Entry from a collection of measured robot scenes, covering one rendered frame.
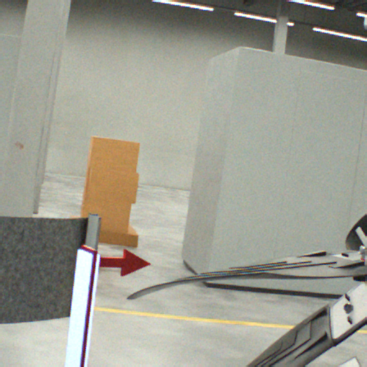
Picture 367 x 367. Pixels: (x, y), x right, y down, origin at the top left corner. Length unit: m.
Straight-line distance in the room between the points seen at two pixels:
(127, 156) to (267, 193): 2.39
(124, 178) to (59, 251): 6.06
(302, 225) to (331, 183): 0.49
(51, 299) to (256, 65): 4.50
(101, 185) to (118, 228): 0.55
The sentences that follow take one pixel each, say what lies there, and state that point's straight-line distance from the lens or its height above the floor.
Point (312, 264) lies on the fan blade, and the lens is 0.78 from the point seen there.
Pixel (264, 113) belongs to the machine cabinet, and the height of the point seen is 1.67.
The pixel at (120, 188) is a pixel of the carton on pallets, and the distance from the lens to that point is 8.91.
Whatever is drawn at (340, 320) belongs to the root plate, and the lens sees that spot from 0.96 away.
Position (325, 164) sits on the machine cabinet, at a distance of 7.20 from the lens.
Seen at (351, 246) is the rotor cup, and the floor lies 1.19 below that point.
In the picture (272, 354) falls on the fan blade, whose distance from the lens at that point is 1.01.
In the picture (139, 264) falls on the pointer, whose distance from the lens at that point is 0.66.
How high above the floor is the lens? 1.29
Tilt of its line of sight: 3 degrees down
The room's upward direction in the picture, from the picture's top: 8 degrees clockwise
